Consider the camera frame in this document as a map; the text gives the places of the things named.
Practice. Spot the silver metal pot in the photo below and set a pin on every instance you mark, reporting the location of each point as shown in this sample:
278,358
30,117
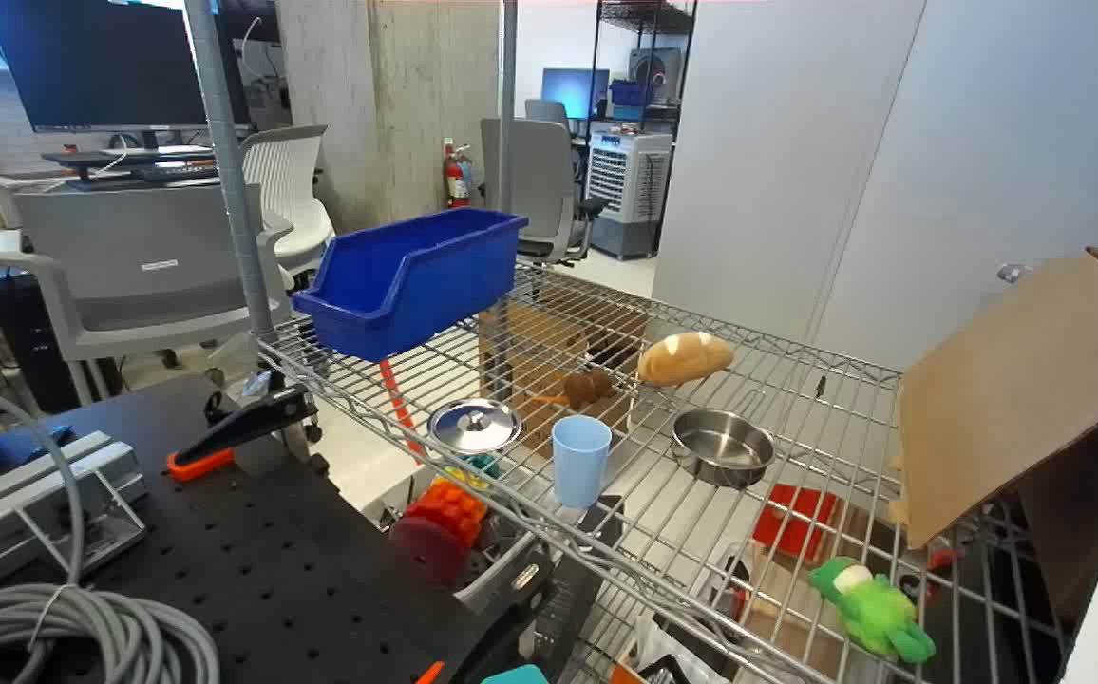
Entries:
723,441

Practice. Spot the wooden box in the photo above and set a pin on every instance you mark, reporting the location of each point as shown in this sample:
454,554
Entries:
533,356

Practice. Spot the brown toy potato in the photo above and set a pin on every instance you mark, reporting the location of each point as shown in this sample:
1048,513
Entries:
586,391

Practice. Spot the light blue plastic cup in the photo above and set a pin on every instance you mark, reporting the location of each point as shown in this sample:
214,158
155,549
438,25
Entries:
581,462

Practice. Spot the toy bread loaf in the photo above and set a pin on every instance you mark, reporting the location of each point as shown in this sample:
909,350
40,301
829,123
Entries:
683,358

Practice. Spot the blue plastic storage bin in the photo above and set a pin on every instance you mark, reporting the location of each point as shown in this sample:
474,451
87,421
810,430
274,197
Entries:
409,272

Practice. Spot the grey high-back chair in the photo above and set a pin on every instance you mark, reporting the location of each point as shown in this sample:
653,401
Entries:
529,174

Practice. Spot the white air cooler unit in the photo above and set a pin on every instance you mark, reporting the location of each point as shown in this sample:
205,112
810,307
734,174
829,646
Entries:
628,185

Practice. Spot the red fire extinguisher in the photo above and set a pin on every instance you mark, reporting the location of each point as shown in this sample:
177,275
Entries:
458,175

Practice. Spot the colourful toy brick stack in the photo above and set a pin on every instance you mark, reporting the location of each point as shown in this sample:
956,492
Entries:
447,510

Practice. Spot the blue lit computer screen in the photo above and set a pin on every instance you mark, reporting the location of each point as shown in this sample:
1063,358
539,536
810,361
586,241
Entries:
572,94

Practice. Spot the white office chair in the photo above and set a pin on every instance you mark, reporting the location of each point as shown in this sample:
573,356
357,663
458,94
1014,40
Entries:
295,190

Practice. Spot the red plastic block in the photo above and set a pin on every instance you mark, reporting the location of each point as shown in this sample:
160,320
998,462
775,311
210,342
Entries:
796,524

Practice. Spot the black storage rack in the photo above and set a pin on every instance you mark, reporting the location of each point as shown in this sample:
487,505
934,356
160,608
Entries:
645,17

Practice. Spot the grey metal shelf pole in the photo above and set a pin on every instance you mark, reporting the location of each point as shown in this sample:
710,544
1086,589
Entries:
228,165

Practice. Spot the grey office chair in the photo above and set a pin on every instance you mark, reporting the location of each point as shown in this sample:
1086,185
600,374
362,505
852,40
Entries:
141,261

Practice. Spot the green toy frog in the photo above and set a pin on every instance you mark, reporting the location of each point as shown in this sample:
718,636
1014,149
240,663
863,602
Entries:
871,608

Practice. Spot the large black monitor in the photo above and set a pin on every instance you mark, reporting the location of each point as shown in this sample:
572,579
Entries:
95,61

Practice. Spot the aluminium extrusion rail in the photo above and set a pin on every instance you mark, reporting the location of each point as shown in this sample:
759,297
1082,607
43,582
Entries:
27,498

